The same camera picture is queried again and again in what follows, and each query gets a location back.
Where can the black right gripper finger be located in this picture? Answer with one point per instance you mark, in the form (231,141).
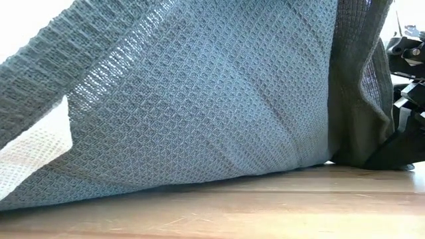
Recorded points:
(398,146)

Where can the dark grey towel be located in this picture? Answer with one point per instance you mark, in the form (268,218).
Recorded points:
(199,99)

